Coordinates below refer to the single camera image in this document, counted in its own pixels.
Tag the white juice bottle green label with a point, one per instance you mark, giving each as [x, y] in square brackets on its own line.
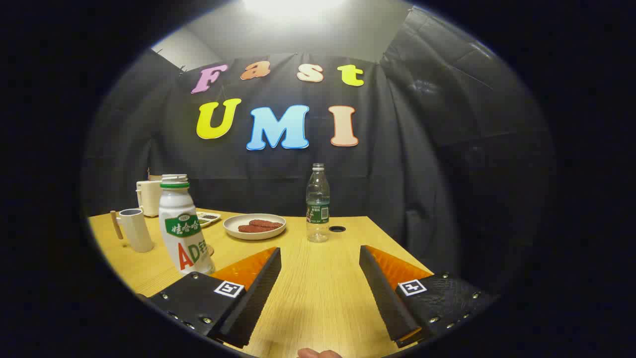
[181, 219]

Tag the black backdrop cloth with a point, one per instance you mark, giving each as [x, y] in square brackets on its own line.
[407, 174]

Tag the cream toaster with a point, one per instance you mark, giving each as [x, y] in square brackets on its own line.
[148, 199]

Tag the round cork coaster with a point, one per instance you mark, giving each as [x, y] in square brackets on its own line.
[210, 250]

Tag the red-brown meat slice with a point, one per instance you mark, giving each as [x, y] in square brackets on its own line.
[268, 223]
[251, 228]

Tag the white round plate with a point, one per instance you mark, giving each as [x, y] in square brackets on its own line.
[233, 224]

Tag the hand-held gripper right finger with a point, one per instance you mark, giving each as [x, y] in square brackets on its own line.
[385, 293]

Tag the wooden table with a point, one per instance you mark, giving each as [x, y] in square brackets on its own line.
[318, 293]

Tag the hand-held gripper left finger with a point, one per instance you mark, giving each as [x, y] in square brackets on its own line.
[258, 293]

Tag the white divided condiment dish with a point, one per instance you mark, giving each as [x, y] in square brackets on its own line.
[208, 218]

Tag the clear plastic water bottle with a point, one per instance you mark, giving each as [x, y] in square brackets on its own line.
[318, 209]

